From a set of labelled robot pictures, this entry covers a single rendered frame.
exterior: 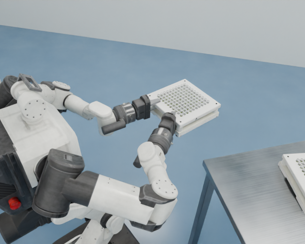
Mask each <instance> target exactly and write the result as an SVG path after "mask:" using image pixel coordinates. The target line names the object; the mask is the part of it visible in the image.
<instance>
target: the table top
mask: <svg viewBox="0 0 305 244"><path fill-rule="evenodd" d="M294 153H305V141H299V142H295V143H289V144H284V145H279V146H274V147H269V148H264V149H258V150H253V151H248V152H242V153H236V154H231V155H226V156H221V157H216V158H211V159H205V160H203V163H202V165H203V167H204V169H205V171H206V173H207V175H208V177H209V179H210V181H211V183H212V185H213V187H214V189H215V191H216V193H217V195H218V197H219V199H220V201H221V203H222V205H223V207H224V209H225V211H226V213H227V215H228V217H229V219H230V222H231V224H232V226H233V228H234V230H235V232H236V234H237V236H238V238H239V240H240V242H241V244H305V214H304V213H303V211H302V208H301V206H300V205H299V203H298V201H297V199H296V194H295V192H294V191H293V189H292V187H291V185H290V183H289V181H288V180H287V178H285V177H284V175H283V173H282V171H281V169H280V168H279V167H278V163H279V161H282V160H283V158H282V156H283V155H284V154H294Z"/></svg>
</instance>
